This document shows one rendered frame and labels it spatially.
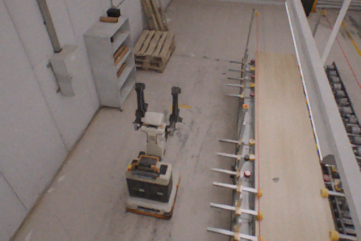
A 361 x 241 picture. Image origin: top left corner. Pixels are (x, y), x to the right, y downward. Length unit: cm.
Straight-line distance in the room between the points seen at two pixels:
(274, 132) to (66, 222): 298
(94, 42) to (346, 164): 395
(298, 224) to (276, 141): 107
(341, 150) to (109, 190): 332
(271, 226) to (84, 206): 247
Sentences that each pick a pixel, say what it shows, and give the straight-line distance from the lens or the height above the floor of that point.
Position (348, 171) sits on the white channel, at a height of 246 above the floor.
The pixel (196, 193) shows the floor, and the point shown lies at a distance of 412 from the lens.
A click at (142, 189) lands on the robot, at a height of 52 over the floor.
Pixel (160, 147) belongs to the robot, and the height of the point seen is 89.
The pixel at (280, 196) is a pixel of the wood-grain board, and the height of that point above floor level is 90.
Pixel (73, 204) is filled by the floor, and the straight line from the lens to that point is 428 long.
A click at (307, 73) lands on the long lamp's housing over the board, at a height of 237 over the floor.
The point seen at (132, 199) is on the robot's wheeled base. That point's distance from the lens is 379.
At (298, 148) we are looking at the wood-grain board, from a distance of 374.
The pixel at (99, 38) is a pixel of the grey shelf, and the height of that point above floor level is 153.
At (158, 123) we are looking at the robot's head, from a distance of 314.
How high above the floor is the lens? 352
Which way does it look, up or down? 40 degrees down
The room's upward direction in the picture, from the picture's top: straight up
